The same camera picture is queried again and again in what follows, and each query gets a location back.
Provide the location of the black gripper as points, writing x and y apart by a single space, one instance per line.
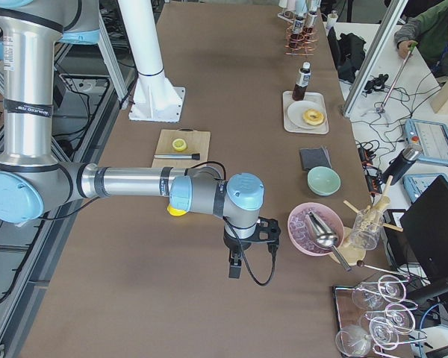
236 245

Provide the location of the white plate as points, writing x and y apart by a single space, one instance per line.
296 109

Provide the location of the glazed donut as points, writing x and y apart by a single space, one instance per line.
313 117

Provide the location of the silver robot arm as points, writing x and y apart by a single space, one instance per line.
33 181

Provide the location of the cream rabbit tray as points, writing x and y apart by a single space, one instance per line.
309 96

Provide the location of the dark drink bottle on tray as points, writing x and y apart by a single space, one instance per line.
302 81

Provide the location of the pink ice bowl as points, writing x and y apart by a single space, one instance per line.
299 233

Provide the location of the whole yellow lemon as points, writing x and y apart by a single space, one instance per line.
175 212

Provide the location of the steel ice scoop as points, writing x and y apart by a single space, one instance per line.
326 238

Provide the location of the steel muddler black tip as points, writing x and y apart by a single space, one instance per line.
178 156

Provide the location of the green bowl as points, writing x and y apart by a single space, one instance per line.
323 181

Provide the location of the grey folded cloth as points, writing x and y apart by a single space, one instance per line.
314 157

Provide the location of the half lemon slice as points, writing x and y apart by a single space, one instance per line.
179 144

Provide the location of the clear glass pitcher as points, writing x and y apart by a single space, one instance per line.
365 232

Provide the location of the wooden mug tree stand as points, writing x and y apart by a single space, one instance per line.
352 254

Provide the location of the wine glass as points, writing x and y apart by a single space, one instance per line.
377 293
383 334
353 341
397 316

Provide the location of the blue teach pendant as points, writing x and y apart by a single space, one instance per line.
431 137
416 184

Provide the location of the black thermos bottle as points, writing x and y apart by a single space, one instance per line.
402 163

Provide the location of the black monitor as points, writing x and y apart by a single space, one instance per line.
425 225

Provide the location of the bottle in rack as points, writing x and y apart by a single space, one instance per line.
296 36
310 20

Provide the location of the person in green jacket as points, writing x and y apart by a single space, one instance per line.
429 33

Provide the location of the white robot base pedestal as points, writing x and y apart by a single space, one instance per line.
155 98

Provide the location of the copper wire bottle rack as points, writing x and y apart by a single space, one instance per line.
306 48

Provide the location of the aluminium frame post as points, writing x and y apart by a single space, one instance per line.
390 19

